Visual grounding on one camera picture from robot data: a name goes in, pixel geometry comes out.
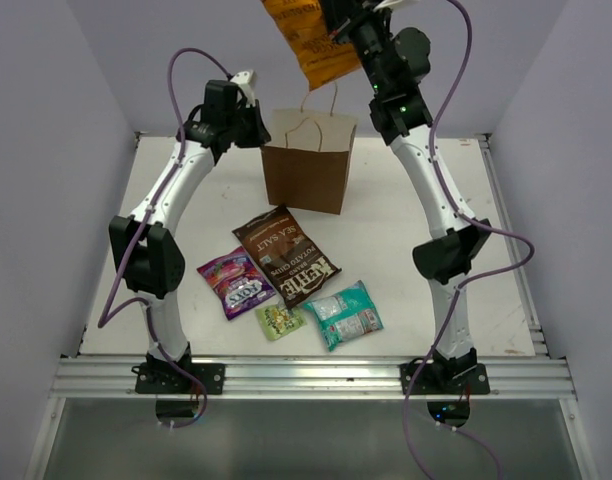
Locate aluminium right side rail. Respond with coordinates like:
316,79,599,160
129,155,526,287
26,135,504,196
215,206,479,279
476,134,550,358

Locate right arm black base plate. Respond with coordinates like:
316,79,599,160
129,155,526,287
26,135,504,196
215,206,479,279
410,362,491,396

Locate small green snack packet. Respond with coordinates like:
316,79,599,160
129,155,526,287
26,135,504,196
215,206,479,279
255,303,306,341

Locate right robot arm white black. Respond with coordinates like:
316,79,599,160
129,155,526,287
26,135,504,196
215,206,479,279
320,1,490,393

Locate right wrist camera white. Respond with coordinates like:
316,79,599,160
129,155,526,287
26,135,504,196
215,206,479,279
371,0,420,12

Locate brown Kettle sea salt chips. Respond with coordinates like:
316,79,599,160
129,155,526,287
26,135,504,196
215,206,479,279
233,205,341,309

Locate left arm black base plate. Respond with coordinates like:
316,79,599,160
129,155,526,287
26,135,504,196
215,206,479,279
131,362,226,395

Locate brown paper bag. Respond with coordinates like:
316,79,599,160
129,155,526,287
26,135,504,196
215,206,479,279
261,90,358,215

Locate orange Kettle honey dijon chips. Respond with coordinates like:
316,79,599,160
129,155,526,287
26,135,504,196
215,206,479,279
262,0,361,91

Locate teal snack packet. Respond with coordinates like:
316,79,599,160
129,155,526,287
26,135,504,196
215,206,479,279
302,280,384,352

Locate purple cable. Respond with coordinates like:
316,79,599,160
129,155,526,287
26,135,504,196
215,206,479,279
403,0,536,480
96,47,235,383

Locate aluminium front rail frame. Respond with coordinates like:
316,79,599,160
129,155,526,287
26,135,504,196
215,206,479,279
25,355,599,479

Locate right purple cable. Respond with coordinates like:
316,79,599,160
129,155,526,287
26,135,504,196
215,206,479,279
403,0,536,480

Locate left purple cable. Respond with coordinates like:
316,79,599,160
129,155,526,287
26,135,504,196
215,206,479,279
96,47,235,383

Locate purple Fox's candy bag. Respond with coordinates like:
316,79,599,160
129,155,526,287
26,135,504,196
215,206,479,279
196,247,276,320

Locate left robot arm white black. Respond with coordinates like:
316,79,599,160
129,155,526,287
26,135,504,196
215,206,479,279
109,70,270,393

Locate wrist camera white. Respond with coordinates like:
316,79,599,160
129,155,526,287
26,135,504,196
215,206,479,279
371,0,420,12
230,69,257,104

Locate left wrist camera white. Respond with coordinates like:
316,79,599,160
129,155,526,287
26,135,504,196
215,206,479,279
230,69,257,104

